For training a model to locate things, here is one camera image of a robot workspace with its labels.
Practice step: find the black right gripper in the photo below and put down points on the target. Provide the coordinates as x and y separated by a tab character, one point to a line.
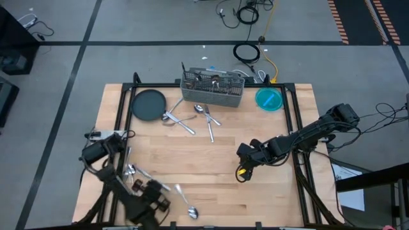
263	151

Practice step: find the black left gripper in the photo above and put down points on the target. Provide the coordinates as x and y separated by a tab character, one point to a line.
152	201

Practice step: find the grey plastic cutlery basket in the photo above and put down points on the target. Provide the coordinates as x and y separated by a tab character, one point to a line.
207	99

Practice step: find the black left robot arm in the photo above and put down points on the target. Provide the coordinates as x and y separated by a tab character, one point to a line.
128	201

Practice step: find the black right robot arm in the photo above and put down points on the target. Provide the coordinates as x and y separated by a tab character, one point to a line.
313	134

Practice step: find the yellow tag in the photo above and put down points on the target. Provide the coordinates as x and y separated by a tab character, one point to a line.
242	171

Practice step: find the black round plate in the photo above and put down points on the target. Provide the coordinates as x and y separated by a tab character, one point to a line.
148	105

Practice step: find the white paper sheet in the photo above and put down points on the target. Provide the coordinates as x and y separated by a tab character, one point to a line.
351	198

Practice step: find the black desk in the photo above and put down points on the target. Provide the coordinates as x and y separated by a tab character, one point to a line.
367	180

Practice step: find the orange striped tape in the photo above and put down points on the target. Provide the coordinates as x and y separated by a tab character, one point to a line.
338	22
386	22

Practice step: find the black box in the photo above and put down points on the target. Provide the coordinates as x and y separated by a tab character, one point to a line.
6	102

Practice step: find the black floor mat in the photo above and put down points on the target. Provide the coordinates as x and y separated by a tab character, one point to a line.
354	19

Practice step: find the black cabinet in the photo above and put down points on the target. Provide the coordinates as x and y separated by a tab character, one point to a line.
12	38

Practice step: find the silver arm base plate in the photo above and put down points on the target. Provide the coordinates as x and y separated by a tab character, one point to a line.
112	133

